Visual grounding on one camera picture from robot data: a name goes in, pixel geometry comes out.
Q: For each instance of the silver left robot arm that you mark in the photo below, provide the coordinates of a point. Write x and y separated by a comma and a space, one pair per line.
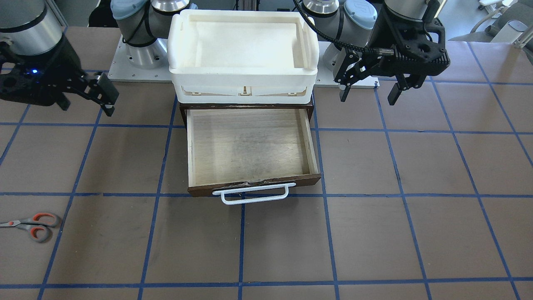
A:
348, 24

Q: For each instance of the white drawer handle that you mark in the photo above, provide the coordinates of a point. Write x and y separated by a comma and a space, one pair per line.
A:
225, 194

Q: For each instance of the grey orange scissors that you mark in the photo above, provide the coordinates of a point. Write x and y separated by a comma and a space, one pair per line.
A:
37, 226

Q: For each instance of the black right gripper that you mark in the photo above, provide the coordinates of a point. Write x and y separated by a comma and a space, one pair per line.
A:
55, 62

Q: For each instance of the open wooden drawer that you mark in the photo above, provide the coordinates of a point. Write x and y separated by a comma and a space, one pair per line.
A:
249, 147

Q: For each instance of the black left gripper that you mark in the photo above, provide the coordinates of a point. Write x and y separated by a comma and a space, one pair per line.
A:
351, 63

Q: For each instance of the white foam box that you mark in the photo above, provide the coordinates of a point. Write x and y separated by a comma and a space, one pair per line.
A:
242, 57

